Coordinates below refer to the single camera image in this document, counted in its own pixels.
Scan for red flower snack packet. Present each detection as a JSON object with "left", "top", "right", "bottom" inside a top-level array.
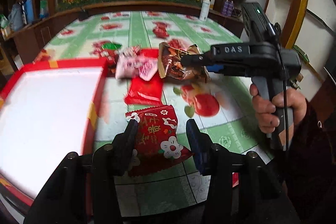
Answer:
[{"left": 125, "top": 105, "right": 193, "bottom": 177}]

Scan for blue containers on cabinet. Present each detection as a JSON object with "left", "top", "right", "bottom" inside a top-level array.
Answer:
[{"left": 9, "top": 0, "right": 34, "bottom": 32}]

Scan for pink white snack packet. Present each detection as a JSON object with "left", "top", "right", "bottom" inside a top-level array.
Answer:
[{"left": 115, "top": 55, "right": 158, "bottom": 81}]

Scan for green fruit pattern tablecloth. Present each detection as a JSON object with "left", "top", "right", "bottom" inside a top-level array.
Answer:
[{"left": 34, "top": 10, "right": 274, "bottom": 217}]

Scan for white spray bottle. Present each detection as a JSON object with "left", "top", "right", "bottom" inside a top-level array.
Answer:
[{"left": 199, "top": 0, "right": 211, "bottom": 21}]

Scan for green foil snack packet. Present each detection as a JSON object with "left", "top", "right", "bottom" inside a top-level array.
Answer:
[{"left": 101, "top": 42, "right": 122, "bottom": 51}]

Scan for brown gold snack bag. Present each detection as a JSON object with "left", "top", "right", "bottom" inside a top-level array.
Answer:
[{"left": 158, "top": 42, "right": 210, "bottom": 83}]

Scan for purple small bottles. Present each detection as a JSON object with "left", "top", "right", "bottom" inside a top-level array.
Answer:
[{"left": 222, "top": 0, "right": 234, "bottom": 16}]

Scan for red box white inside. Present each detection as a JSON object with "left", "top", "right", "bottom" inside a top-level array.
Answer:
[{"left": 1, "top": 58, "right": 108, "bottom": 206}]

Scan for small black box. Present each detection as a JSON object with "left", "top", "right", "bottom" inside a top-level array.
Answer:
[{"left": 78, "top": 10, "right": 89, "bottom": 22}]

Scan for plain red snack packet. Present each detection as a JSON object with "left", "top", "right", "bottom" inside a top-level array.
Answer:
[{"left": 124, "top": 72, "right": 163, "bottom": 106}]

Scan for person's right hand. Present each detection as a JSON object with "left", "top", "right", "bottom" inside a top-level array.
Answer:
[{"left": 249, "top": 84, "right": 307, "bottom": 134}]

